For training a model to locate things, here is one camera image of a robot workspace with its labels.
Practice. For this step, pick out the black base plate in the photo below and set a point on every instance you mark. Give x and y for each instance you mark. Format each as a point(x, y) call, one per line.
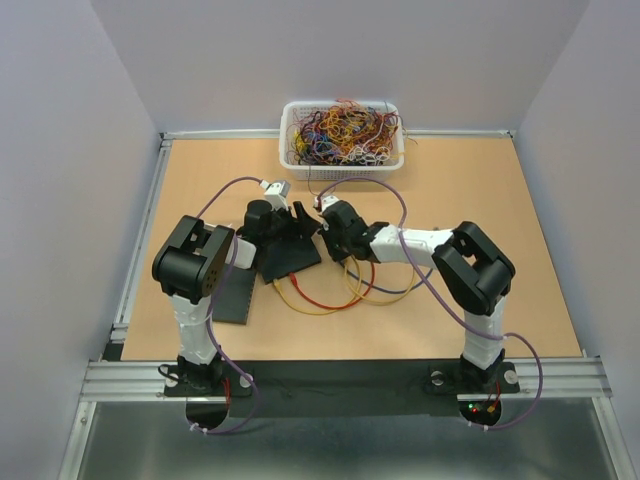
point(335, 388)

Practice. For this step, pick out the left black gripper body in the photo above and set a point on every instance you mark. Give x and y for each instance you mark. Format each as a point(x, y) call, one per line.
point(283, 227)

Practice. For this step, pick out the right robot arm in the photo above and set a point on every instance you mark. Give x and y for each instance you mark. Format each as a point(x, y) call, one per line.
point(476, 272)

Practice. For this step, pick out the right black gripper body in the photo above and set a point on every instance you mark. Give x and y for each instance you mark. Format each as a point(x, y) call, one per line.
point(337, 243)

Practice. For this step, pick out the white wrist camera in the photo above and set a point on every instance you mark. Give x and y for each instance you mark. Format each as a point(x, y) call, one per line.
point(321, 203)
point(275, 193)

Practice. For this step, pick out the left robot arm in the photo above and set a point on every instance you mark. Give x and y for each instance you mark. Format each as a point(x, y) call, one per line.
point(197, 259)

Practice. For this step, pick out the black network switch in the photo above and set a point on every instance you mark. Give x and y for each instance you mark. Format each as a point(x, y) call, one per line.
point(232, 306)
point(279, 258)

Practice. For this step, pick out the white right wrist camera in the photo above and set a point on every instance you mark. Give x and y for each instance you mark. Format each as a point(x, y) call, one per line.
point(321, 203)

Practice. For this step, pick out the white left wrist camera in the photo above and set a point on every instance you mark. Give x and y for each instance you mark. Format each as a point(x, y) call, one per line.
point(275, 193)

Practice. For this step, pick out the white plastic basket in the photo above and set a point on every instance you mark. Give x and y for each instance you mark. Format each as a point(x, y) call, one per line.
point(326, 140)

